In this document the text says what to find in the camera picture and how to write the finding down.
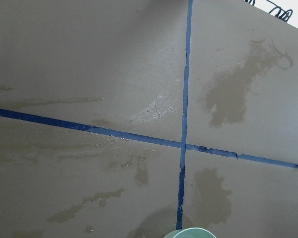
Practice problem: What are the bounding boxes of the light green bowl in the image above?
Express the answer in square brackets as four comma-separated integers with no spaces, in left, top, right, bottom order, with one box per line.
[163,228,216,238]

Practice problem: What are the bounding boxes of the black cables on table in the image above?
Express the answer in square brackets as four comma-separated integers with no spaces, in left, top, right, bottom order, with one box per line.
[243,0,294,22]

